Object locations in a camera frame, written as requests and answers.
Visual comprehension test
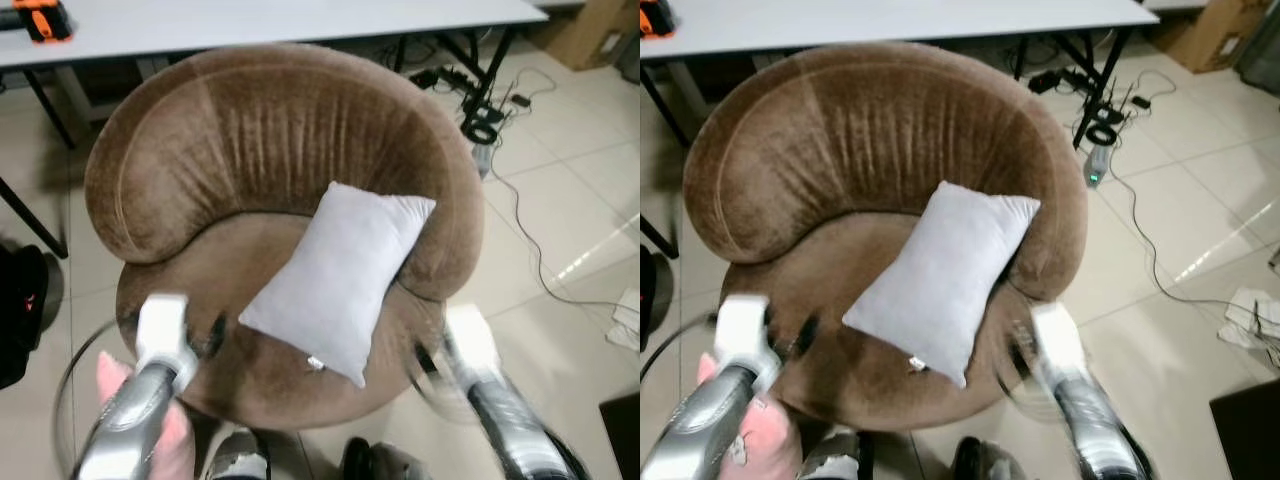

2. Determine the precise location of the pink rectangular pillow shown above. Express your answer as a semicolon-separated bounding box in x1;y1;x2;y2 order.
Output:
95;352;197;480
696;353;803;480

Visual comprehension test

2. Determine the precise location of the grey rectangular pillow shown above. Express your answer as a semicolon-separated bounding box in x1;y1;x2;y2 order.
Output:
238;181;438;389
842;180;1042;389

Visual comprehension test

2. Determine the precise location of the brown round velvet sofa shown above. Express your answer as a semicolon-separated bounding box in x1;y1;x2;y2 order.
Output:
683;42;1089;433
84;42;487;431

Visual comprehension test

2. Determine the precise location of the silver robot right leg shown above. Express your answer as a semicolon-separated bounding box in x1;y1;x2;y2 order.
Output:
340;436;433;480
952;436;1021;480

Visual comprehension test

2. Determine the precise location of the silver robot leg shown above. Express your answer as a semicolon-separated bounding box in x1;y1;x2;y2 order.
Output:
952;436;1021;480
340;436;433;480
203;428;271;480
800;430;873;480

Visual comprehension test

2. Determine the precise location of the silver robot left leg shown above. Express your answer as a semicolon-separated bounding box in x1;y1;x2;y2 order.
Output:
203;428;271;480
800;430;873;480

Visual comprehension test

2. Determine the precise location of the crumpled white cloth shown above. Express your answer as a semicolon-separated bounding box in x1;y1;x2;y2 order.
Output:
1218;287;1280;351
607;288;641;353

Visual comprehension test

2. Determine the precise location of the dark flat mat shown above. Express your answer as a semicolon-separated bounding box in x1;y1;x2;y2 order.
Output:
598;393;641;480
1208;378;1280;480

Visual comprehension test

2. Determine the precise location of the black electronic device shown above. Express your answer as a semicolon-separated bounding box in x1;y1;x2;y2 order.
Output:
468;92;509;123
1090;90;1129;123

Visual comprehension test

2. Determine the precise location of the orange and black power tool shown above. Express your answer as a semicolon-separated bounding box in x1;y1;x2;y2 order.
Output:
10;0;74;44
640;0;677;39

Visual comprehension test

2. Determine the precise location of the brown cardboard box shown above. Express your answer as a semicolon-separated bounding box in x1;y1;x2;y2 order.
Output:
1150;0;1273;74
545;0;641;73

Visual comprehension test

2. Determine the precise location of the grey bin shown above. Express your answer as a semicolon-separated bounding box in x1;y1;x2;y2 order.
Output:
1236;15;1280;98

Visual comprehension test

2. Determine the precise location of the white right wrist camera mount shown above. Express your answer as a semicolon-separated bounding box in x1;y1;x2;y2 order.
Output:
443;304;507;389
1030;302;1091;386

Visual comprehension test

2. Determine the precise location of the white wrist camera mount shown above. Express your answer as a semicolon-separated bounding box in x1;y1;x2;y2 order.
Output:
443;304;507;389
1030;302;1091;386
712;293;783;393
134;293;203;393

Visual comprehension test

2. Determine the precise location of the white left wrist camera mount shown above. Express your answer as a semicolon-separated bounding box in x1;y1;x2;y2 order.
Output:
134;293;203;393
712;293;783;393

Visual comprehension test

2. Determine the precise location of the thin black floor cable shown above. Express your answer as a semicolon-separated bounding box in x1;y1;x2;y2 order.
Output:
1110;175;1241;306
492;168;641;309

